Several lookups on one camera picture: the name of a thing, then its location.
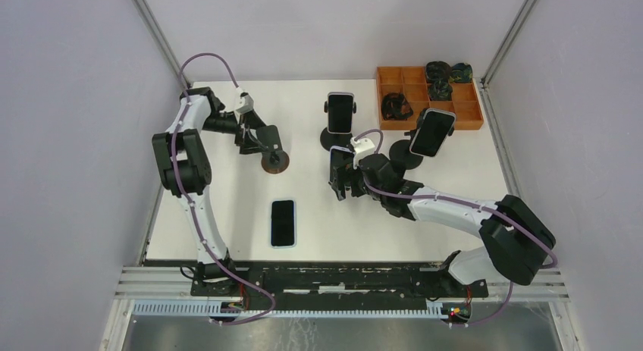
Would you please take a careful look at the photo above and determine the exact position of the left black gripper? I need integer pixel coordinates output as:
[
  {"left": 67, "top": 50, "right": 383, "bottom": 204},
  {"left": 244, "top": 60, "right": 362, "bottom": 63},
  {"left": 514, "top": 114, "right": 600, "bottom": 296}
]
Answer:
[{"left": 201, "top": 109, "right": 269, "bottom": 155}]

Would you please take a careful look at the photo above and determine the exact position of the lilac case phone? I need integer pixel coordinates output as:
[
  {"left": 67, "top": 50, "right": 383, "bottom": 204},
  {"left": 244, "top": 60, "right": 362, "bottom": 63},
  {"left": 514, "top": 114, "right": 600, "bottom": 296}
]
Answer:
[{"left": 329, "top": 146, "right": 354, "bottom": 190}]

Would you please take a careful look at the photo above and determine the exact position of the brown base phone stand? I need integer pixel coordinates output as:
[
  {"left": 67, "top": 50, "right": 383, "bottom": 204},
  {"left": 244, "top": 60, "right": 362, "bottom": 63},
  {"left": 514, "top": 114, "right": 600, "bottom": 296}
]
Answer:
[{"left": 256, "top": 125, "right": 290, "bottom": 174}]

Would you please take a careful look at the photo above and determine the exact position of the blue case phone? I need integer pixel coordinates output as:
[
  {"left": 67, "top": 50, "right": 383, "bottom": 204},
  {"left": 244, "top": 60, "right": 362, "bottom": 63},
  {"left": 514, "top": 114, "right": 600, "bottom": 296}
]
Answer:
[{"left": 270, "top": 199, "right": 296, "bottom": 248}]

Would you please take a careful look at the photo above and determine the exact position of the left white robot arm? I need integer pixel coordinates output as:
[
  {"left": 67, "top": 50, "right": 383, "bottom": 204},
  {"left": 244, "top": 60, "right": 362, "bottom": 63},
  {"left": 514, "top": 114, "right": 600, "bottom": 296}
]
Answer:
[{"left": 152, "top": 87, "right": 290, "bottom": 296}]

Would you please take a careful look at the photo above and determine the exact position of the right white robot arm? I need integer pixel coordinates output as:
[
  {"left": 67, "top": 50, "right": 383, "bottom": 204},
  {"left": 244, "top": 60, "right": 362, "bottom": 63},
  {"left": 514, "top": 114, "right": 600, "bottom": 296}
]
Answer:
[{"left": 329, "top": 148, "right": 557, "bottom": 296}]

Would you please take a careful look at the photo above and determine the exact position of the rear middle phone stand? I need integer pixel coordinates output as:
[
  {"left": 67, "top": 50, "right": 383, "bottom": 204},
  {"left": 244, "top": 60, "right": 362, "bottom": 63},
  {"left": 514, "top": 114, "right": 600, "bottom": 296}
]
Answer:
[{"left": 320, "top": 128, "right": 352, "bottom": 151}]

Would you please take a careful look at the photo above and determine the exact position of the right phone stand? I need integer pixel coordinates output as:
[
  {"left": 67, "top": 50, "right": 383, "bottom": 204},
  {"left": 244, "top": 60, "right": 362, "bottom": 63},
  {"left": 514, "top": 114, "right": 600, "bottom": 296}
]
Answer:
[{"left": 388, "top": 130, "right": 423, "bottom": 170}]

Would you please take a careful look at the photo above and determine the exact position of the rear middle phone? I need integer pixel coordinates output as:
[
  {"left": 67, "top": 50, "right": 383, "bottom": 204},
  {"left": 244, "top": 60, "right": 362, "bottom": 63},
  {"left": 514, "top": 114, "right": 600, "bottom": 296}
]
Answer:
[{"left": 324, "top": 92, "right": 356, "bottom": 134}]

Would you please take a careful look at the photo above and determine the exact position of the right tilted phone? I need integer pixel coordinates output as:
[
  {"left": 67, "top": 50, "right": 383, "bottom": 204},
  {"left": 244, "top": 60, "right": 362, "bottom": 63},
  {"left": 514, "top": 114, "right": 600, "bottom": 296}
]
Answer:
[{"left": 409, "top": 108, "right": 456, "bottom": 157}]

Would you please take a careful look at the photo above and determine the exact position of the black rolled item in tray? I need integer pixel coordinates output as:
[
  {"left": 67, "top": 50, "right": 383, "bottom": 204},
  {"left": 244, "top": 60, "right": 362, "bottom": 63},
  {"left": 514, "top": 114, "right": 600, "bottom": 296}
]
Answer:
[{"left": 381, "top": 92, "right": 414, "bottom": 121}]

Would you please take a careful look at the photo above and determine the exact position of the orange compartment tray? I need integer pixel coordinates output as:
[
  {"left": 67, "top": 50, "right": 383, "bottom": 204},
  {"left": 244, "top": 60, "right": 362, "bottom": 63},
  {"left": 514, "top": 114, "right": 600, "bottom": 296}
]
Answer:
[{"left": 375, "top": 66, "right": 485, "bottom": 131}]

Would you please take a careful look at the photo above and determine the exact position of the green rolled item middle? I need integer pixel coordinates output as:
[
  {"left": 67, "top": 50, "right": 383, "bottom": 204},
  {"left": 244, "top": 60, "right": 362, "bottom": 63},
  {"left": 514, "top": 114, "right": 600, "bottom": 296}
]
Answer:
[{"left": 428, "top": 80, "right": 453, "bottom": 102}]

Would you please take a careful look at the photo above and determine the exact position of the dark rolled item top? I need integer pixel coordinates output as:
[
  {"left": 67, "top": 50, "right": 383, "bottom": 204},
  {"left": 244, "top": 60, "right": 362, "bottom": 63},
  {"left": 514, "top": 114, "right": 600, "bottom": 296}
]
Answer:
[{"left": 425, "top": 61, "right": 452, "bottom": 84}]

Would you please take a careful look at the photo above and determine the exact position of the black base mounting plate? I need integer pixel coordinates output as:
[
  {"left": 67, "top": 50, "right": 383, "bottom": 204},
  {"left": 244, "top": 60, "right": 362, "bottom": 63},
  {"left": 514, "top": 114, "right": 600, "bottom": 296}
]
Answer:
[{"left": 180, "top": 261, "right": 489, "bottom": 312}]

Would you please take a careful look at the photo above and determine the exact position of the green rolled item corner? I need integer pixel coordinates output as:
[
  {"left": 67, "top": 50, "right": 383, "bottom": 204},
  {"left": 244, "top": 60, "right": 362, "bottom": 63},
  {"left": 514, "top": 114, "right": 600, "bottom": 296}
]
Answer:
[{"left": 449, "top": 62, "right": 472, "bottom": 84}]

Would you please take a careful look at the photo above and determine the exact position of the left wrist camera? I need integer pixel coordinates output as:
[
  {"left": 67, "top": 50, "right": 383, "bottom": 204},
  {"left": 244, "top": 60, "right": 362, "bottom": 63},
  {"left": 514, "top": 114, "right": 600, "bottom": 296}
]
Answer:
[{"left": 235, "top": 92, "right": 254, "bottom": 115}]

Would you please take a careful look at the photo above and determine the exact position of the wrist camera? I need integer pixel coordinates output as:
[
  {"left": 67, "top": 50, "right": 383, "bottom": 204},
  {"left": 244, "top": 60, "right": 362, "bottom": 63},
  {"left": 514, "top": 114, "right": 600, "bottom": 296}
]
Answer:
[
  {"left": 235, "top": 92, "right": 254, "bottom": 115},
  {"left": 350, "top": 137, "right": 377, "bottom": 160}
]

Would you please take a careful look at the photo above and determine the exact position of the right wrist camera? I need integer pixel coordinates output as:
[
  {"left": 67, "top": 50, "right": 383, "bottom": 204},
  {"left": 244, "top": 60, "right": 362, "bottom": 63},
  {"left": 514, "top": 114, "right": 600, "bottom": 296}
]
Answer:
[{"left": 350, "top": 137, "right": 377, "bottom": 160}]

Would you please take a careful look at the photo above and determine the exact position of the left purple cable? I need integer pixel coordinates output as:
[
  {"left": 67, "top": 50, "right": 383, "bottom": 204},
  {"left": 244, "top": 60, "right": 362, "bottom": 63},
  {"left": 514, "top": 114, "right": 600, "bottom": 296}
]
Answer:
[{"left": 171, "top": 52, "right": 278, "bottom": 325}]

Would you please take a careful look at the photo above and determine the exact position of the white cable duct rail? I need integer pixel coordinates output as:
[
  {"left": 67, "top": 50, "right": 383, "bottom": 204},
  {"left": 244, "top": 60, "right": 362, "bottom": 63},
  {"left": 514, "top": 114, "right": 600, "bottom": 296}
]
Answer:
[{"left": 132, "top": 300, "right": 468, "bottom": 321}]

